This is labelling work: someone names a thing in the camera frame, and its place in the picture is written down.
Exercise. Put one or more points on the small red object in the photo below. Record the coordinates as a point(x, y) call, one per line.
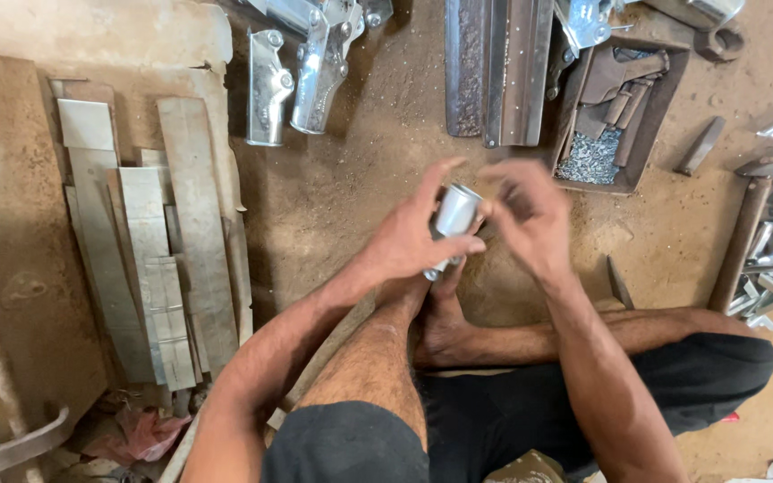
point(730, 417)

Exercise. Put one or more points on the person's left leg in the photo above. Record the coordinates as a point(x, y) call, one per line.
point(373, 355)

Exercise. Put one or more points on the heap of shiny brackets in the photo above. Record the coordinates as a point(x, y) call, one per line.
point(292, 10)

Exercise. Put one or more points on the pile of small silver rivets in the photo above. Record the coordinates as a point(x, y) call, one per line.
point(591, 158)

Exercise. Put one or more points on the person's leg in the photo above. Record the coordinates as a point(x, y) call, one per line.
point(514, 342)
point(373, 355)

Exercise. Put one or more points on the person's right fingers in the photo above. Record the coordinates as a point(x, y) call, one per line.
point(504, 184)

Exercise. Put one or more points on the wooden tray box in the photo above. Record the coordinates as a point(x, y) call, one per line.
point(655, 107)

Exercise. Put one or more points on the shiny hinge bracket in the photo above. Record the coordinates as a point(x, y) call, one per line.
point(584, 23)

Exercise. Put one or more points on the olive crumpled cloth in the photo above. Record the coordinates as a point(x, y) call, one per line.
point(527, 468)

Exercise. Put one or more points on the large brown board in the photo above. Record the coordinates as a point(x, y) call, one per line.
point(17, 235)

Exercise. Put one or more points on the pink plastic bag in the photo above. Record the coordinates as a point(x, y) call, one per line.
point(148, 433)

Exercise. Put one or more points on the small dark metal block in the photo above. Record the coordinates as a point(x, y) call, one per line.
point(700, 146)

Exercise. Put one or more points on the person's right leg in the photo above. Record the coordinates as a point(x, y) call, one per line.
point(514, 342)

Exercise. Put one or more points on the heap of rusty metal pieces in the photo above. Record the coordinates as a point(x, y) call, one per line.
point(618, 87)

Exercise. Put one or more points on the rusty iron rod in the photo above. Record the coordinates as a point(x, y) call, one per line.
point(741, 245)

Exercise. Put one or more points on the pile of flat metal strips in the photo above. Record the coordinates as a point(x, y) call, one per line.
point(151, 248)

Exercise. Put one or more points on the rusty rough metal bar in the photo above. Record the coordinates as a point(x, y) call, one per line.
point(464, 67)

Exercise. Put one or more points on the person's left hand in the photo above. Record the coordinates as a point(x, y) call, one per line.
point(403, 241)

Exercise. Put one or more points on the small shiny metal bracket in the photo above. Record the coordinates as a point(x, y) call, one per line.
point(267, 87)

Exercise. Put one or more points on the black shorts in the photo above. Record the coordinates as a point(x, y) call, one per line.
point(494, 422)

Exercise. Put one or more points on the small metal wedge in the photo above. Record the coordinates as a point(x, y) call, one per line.
point(620, 285)

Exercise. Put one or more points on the rusty angled metal bar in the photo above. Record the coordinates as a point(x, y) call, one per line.
point(517, 74)

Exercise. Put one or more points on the silver metal tube fitting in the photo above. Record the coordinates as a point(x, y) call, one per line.
point(455, 211)

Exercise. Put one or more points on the person's right hand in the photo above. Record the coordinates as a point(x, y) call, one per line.
point(541, 214)

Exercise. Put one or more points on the long shiny metal bracket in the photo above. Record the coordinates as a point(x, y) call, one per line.
point(323, 74)

